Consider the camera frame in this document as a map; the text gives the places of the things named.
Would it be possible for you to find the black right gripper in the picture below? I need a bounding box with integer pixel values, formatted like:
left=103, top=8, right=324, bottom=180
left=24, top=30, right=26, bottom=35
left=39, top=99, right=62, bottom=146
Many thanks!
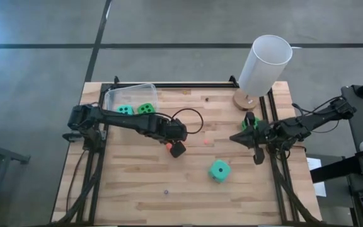
left=230, top=112, right=283, bottom=166

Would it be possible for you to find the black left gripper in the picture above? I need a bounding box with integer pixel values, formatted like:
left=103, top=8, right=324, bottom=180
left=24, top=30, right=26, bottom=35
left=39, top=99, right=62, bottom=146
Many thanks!
left=158, top=118, right=188, bottom=159

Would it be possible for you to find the large green foam die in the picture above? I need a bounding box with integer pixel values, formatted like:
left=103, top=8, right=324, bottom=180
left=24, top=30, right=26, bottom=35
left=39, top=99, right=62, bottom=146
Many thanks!
left=136, top=102, right=156, bottom=115
left=241, top=116, right=261, bottom=131

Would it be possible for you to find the large teal foam die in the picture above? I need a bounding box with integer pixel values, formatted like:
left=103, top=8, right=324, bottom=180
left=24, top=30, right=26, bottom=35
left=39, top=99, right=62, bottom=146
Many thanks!
left=115, top=104, right=135, bottom=116
left=207, top=159, right=232, bottom=183

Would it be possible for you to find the clear plastic box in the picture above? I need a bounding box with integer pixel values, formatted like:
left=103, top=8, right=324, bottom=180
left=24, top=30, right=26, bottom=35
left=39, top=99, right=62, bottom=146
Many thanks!
left=103, top=83, right=160, bottom=118

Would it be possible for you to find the white cylinder table lamp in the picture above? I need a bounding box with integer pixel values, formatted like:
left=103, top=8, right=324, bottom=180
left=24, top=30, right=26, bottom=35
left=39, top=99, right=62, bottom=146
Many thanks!
left=233, top=34, right=294, bottom=112

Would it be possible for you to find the white paper sheet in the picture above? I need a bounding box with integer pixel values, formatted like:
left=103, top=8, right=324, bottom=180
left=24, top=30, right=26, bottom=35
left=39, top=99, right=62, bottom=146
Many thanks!
left=306, top=156, right=328, bottom=198

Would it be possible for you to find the black flat bar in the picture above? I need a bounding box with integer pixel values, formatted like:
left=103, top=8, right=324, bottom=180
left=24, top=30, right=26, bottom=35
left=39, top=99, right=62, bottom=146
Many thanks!
left=309, top=151, right=363, bottom=184

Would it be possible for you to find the dark side table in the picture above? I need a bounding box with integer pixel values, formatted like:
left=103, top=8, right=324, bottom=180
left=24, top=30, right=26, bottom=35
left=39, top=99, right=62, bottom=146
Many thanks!
left=340, top=84, right=363, bottom=193

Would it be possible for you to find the black metal stand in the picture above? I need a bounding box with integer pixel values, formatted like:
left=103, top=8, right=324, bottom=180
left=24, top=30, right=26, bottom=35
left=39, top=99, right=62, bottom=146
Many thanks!
left=0, top=135, right=31, bottom=227

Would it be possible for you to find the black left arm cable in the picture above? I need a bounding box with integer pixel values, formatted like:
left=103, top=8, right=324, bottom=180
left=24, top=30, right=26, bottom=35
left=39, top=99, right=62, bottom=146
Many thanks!
left=170, top=108, right=205, bottom=135

